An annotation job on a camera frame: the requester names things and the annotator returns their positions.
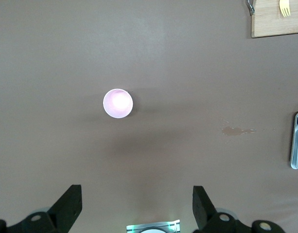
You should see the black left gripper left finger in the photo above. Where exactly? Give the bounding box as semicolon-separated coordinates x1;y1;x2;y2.
0;184;83;233

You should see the yellow plastic fork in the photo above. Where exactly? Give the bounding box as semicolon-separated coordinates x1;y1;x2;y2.
278;0;291;18

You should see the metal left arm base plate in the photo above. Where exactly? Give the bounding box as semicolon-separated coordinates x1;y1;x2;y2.
126;219;181;233

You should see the pink plastic cup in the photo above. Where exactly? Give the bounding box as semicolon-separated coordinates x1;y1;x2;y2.
103;88;134;119

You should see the wooden cutting board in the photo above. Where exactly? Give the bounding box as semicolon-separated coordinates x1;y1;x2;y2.
245;0;298;39

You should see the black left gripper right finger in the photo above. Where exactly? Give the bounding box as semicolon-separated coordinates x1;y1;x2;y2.
192;185;285;233

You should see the brown liquid spill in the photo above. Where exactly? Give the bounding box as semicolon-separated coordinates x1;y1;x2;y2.
221;118;257;137

